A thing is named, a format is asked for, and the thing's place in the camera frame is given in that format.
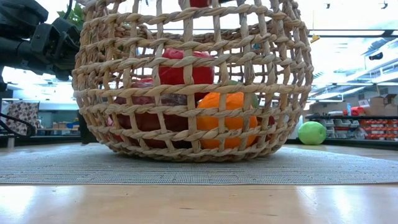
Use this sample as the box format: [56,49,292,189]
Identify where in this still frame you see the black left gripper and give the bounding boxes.
[30,16,81,81]

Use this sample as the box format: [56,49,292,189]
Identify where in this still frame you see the woven wicker basket with handles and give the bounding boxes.
[71,0,315,163]

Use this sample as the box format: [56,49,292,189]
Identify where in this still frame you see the dark red round fruit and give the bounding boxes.
[111,77,195,149]

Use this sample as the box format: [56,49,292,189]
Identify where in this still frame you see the red container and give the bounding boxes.
[343,106,366,116]

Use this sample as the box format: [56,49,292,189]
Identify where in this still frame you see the light green plastic apple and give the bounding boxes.
[297,121,328,146]

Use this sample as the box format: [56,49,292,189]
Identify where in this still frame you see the dark red plastic apple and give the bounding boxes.
[256,114,277,142]

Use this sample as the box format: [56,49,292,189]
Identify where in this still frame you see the orange plastic fruit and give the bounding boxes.
[195,91,259,150]

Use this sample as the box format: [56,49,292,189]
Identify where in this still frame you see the red plastic fruit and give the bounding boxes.
[189,0,211,9]

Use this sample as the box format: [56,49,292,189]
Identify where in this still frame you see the shelf of red bins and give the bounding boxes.
[360,118,398,140]

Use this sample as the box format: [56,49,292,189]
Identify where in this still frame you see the floral patterned cloth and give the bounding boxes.
[5,101,40,136]

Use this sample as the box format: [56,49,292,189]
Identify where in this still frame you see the stacked cardboard boxes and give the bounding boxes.
[357,93,398,116]

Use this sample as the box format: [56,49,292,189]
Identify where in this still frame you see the olive green plastic apple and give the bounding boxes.
[228,80,260,108]

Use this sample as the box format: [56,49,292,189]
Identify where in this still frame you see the black cable loop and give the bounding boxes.
[0,112,37,138]

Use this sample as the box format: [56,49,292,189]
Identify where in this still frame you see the black aluminium table frame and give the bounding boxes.
[0,135,398,152]

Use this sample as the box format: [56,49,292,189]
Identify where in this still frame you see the shelf of grey bins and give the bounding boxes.
[306,115,368,140]

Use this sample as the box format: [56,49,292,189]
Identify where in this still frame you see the grey woven placemat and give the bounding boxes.
[0,142,398,186]

